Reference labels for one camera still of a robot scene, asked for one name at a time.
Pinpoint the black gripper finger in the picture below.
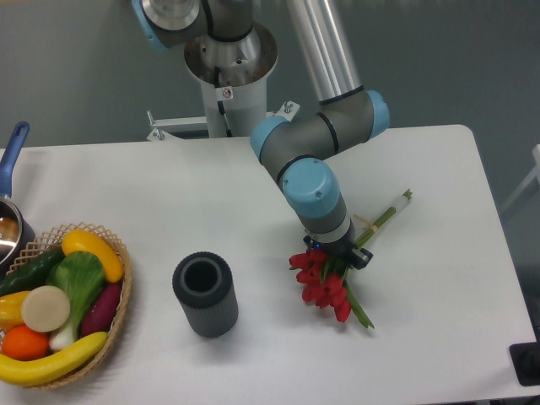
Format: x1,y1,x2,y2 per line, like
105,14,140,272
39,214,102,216
345,248,374,270

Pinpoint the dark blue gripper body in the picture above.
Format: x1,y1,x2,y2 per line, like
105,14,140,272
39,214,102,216
303,229,355,258

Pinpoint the red tulip bouquet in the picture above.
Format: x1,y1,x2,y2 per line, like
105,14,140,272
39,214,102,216
289,189,413,329

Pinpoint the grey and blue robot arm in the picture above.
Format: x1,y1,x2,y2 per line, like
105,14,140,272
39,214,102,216
132,1,389,269

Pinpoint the dark grey ribbed vase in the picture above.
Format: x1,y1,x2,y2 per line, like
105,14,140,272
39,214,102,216
172,251,239,338

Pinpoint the black device at table edge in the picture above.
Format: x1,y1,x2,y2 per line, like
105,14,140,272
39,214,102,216
509,342,539,386

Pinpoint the purple sweet potato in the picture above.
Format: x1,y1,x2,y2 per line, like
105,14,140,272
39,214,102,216
80,283,122,337

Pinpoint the green bok choy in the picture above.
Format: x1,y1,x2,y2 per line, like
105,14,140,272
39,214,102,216
46,251,105,352

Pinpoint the woven wicker basket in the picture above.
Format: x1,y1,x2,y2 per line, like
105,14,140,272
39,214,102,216
8,223,132,389

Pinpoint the beige round disc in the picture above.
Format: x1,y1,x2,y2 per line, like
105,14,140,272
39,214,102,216
21,285,71,332

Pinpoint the green cucumber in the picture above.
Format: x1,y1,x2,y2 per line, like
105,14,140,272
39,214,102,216
1,247,65,296

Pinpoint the orange fruit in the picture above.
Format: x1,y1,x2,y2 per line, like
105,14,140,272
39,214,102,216
2,325,49,361

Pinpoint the yellow bell pepper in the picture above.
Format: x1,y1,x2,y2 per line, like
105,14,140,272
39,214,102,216
0,291,30,332

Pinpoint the yellow banana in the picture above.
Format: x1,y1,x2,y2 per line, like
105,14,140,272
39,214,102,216
1,332,108,387

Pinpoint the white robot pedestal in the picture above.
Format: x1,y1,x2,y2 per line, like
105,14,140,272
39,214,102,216
147,78,300,141

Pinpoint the white frame at right edge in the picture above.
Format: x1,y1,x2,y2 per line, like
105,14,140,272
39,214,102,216
503,144,540,209

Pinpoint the blue handled saucepan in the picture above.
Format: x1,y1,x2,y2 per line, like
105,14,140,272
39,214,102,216
1,121,35,278

